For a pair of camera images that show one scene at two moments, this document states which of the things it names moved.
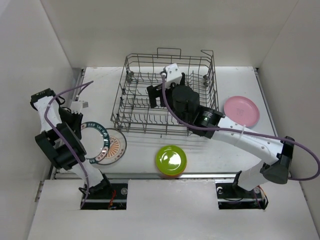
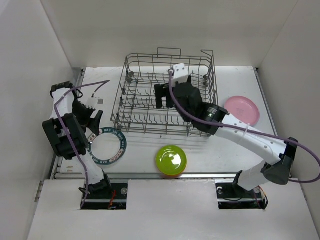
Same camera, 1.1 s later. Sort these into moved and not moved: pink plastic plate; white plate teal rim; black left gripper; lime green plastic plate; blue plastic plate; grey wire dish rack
Moved: white plate teal rim; black left gripper
Not moved: pink plastic plate; blue plastic plate; lime green plastic plate; grey wire dish rack
